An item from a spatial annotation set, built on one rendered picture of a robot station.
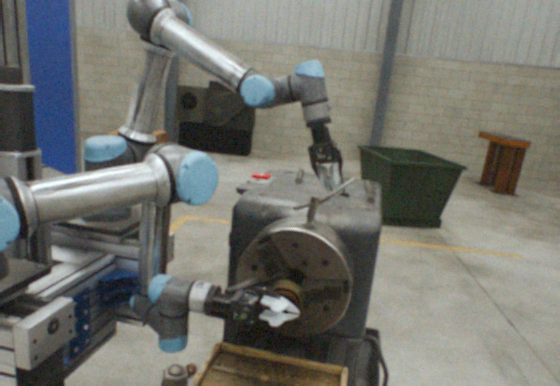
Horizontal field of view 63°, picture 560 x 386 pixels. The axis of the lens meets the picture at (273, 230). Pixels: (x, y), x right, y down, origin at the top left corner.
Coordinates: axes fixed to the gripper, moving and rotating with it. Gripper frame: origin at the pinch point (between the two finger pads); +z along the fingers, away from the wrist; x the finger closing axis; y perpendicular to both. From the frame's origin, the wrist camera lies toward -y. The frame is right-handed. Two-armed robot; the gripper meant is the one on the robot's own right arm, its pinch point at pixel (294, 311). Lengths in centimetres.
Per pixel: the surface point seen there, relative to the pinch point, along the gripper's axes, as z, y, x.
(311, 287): 2.3, -9.5, 2.5
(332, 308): 8.0, -15.1, -4.9
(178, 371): -9.7, 43.9, 9.9
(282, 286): -4.2, -4.0, 3.9
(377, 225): 16.3, -32.4, 14.9
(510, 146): 240, -820, -22
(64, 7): -348, -389, 107
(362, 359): 20, -73, -54
